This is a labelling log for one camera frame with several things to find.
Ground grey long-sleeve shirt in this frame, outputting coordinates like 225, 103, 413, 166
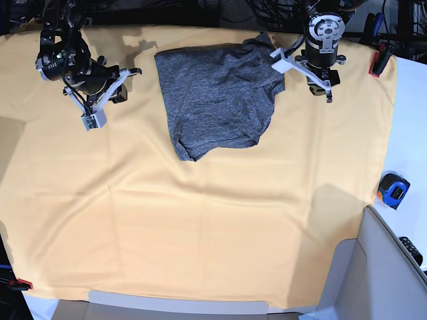
154, 33, 285, 161

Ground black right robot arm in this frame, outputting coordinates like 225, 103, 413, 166
35, 1, 142, 116

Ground yellow table cloth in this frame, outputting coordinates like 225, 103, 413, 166
1, 26, 398, 309

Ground red black clamp right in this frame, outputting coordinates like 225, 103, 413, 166
368, 43, 394, 78

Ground red black clamp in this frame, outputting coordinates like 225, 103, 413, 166
368, 43, 394, 78
6, 279, 33, 291

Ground blue black tape measure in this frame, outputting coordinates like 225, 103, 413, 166
376, 173, 410, 210

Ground white cardboard box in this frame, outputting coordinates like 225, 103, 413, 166
314, 206, 426, 319
49, 289, 321, 320

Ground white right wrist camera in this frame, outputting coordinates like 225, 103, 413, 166
81, 109, 107, 131

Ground red black clamp left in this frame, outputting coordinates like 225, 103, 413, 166
6, 279, 33, 291

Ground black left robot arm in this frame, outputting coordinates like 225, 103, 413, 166
295, 1, 364, 103

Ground white cardboard box right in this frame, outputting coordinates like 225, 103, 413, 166
314, 206, 426, 319

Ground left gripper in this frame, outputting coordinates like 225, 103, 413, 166
295, 46, 346, 103

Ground black studded remote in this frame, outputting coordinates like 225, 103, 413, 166
399, 237, 424, 267

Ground white cardboard box bottom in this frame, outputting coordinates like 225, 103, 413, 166
49, 289, 321, 320

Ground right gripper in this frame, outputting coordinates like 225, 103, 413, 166
63, 56, 142, 115

